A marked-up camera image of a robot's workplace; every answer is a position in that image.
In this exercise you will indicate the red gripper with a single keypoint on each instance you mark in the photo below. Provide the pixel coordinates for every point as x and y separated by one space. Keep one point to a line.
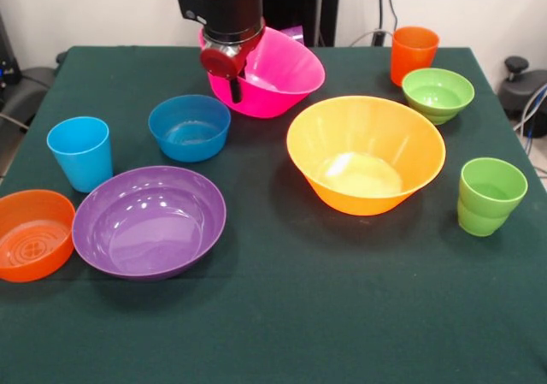
220 63

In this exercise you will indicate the pink plastic bowl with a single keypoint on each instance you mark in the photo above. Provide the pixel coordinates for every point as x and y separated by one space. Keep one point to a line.
282 67

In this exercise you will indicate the purple plastic cup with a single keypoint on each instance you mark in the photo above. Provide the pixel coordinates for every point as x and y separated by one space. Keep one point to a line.
295 34

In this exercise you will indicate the purple plastic bowl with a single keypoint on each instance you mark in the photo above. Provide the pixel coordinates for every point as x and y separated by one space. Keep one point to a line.
149 238

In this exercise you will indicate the yellow plastic bowl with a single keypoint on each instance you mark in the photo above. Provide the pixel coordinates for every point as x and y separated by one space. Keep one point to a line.
406 153

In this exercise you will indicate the green plastic bowl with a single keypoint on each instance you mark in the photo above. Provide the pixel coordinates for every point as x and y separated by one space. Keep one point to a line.
438 102

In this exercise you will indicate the orange plastic bowl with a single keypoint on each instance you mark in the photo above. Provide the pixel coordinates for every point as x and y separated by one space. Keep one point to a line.
30 251

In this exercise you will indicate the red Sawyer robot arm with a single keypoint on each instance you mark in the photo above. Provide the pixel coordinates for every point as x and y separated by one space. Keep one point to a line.
226 3

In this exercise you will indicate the blue plastic bowl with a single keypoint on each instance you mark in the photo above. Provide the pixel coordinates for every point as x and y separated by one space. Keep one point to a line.
190 144

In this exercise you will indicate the blue plastic cup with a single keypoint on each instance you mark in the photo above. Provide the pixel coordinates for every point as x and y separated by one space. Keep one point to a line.
85 166

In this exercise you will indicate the orange plastic cup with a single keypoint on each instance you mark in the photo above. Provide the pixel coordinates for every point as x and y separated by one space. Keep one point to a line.
412 52

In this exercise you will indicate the grey chair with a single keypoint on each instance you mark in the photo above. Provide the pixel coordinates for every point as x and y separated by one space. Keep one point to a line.
25 89

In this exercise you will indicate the dark equipment box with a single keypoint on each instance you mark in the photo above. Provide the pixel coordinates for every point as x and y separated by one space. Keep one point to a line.
6 72

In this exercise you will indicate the dark green tablecloth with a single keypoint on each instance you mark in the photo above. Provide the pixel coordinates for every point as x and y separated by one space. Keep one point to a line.
299 315

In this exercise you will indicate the green plastic cup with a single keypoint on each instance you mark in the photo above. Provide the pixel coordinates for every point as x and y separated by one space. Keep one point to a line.
487 217

